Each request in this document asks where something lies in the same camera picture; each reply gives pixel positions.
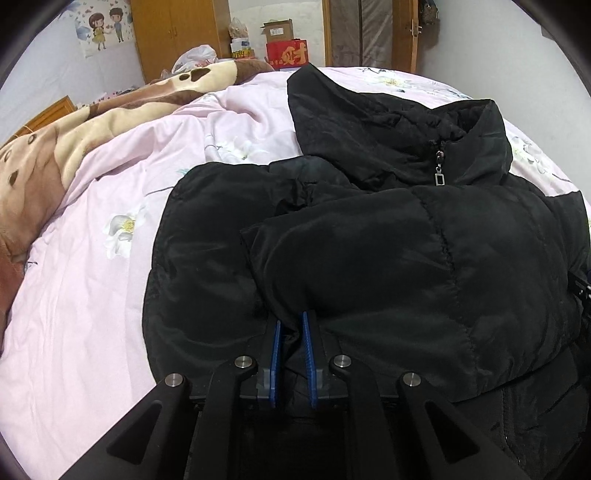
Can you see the snack bag stack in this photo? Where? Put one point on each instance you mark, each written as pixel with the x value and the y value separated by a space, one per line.
pixel 240 47

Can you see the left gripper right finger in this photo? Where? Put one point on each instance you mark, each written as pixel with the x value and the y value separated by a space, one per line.
pixel 323 385

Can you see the brown cream fleece blanket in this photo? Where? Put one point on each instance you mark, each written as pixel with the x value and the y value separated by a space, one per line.
pixel 38 168

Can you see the hanging bag on door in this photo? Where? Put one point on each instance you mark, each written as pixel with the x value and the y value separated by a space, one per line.
pixel 428 14

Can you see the black puffer jacket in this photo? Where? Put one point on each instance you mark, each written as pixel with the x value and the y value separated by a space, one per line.
pixel 403 237

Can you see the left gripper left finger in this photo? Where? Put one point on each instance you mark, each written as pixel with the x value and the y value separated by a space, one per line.
pixel 265 351

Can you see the pink floral bed sheet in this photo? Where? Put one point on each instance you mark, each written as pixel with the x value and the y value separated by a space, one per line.
pixel 74 361

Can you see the cartoon couple wall poster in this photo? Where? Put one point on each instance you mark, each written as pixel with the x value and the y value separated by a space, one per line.
pixel 101 24

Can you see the wooden wardrobe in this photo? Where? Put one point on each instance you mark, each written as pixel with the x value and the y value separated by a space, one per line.
pixel 165 29

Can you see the white plastic bag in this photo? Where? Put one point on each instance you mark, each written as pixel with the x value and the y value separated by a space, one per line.
pixel 195 57

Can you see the wooden headboard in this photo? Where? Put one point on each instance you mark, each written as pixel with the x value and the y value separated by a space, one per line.
pixel 54 112

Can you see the red gift box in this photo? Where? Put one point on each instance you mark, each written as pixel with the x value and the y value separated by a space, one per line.
pixel 287 54

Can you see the cardboard box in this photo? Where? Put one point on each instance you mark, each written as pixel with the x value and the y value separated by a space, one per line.
pixel 279 30

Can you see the wooden framed door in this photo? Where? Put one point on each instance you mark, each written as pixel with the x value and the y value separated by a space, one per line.
pixel 381 34

